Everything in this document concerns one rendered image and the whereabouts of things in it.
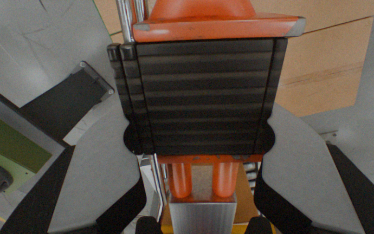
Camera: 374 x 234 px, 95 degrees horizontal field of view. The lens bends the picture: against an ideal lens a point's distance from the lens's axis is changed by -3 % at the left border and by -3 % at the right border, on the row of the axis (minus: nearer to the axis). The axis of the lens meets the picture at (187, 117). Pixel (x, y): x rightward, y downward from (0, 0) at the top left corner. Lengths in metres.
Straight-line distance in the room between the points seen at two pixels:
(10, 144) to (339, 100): 1.43
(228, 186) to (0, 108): 0.90
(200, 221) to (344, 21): 0.89
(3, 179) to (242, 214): 0.95
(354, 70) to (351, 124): 1.12
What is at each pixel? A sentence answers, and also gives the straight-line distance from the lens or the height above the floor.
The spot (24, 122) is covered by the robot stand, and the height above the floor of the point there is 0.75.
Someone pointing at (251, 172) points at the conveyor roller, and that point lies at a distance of 1.26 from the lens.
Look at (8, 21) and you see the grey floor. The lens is 1.81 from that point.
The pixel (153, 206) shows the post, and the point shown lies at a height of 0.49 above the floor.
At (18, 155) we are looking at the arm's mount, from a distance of 0.95.
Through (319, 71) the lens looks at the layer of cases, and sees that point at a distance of 0.98.
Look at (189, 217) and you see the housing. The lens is 0.19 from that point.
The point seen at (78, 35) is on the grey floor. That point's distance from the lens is 1.53.
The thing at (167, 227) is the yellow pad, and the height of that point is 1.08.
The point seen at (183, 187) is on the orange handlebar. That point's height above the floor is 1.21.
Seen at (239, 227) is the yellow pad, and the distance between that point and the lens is 0.54.
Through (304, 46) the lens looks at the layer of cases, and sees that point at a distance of 0.90.
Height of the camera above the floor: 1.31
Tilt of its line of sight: 57 degrees down
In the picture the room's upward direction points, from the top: 178 degrees counter-clockwise
